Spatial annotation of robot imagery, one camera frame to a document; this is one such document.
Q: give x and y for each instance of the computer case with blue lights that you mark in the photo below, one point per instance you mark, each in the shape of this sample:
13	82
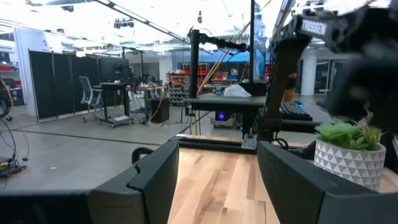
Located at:
221	116

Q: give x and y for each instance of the wooden top desk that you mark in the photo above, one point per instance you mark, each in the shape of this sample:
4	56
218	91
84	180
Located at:
146	88

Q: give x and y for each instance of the black computer tower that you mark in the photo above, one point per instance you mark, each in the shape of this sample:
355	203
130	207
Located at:
160	110

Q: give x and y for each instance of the shelf with red bins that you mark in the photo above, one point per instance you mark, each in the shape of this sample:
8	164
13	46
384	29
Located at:
177	88

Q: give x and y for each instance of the black backlit keyboard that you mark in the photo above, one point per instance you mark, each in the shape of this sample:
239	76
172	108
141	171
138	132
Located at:
295	111

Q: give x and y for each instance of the black aluminium table frame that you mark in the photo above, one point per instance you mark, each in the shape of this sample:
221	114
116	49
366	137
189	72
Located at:
211	143

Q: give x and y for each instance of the black partition wall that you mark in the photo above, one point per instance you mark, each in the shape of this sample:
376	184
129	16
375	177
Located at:
56	84

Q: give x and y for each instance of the black monitor pole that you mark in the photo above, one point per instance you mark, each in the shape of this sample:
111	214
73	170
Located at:
194	68

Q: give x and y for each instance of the grey computer desk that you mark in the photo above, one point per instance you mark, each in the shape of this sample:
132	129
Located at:
227	102

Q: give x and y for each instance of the grey office chair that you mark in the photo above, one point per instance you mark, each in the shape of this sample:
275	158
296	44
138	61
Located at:
90	95

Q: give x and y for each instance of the black monitor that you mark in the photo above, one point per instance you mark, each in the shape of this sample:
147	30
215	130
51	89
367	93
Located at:
113	70

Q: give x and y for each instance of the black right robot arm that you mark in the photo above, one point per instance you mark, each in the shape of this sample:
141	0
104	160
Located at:
286	71

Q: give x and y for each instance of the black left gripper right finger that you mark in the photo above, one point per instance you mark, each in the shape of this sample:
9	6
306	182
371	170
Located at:
295	193

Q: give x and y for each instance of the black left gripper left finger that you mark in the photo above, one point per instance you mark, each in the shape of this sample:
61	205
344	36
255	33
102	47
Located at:
149	193

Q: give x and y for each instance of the black standing desk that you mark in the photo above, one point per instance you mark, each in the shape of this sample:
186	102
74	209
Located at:
115	87

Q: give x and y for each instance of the white patterned pot with plant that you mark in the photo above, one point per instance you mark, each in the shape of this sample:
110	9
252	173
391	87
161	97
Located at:
348	165

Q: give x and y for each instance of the white plastic bag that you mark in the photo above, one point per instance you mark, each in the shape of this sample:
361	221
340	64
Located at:
236	91

